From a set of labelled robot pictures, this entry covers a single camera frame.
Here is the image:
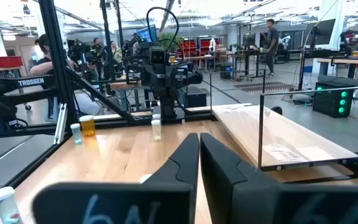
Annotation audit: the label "black computer green lights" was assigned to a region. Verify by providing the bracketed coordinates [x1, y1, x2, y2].
[311, 81, 358, 118]

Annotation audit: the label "long red bin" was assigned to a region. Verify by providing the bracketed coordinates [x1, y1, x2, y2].
[0, 55, 24, 69]

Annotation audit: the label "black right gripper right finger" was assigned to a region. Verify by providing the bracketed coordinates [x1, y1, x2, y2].
[200, 133, 358, 224]

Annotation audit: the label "black aluminium rig frame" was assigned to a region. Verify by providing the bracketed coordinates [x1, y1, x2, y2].
[0, 0, 217, 218]

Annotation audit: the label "wooden workbench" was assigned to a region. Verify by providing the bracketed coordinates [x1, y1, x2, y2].
[316, 57, 358, 79]

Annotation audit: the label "person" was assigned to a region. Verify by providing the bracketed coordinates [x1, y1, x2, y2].
[29, 33, 55, 77]
[109, 40, 123, 74]
[261, 18, 280, 78]
[90, 37, 105, 82]

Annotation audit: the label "blue computer monitor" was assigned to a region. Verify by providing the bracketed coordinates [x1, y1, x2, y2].
[135, 24, 158, 43]

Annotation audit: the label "large orange medicine bottle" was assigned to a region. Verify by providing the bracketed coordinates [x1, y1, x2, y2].
[79, 114, 96, 138]

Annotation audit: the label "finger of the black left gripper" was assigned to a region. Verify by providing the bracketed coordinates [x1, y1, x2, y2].
[163, 63, 204, 96]
[125, 63, 163, 94]

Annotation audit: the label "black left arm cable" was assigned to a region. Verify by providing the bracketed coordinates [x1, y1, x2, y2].
[145, 6, 186, 65]

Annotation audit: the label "yellow medicine bottle white cap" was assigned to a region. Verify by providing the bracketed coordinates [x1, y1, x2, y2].
[150, 119, 162, 142]

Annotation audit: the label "green bottle with red pill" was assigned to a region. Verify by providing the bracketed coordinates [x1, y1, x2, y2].
[0, 186, 23, 224]

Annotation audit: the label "wooden shelf black metal frame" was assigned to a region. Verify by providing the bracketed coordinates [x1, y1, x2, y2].
[209, 68, 358, 184]

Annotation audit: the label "green leafy plant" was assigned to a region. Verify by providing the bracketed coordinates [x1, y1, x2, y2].
[158, 32, 183, 52]

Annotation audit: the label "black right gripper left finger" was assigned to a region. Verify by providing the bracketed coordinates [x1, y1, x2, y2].
[32, 133, 200, 224]

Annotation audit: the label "red storage bin rack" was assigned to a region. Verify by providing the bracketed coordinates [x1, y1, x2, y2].
[178, 36, 223, 60]

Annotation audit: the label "black equipment case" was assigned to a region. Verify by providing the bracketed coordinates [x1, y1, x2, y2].
[185, 86, 208, 108]

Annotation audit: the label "large black screen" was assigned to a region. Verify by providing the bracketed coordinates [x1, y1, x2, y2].
[305, 18, 337, 46]

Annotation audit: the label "dark floor mat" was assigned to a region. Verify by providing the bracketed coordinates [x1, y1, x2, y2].
[234, 81, 293, 93]

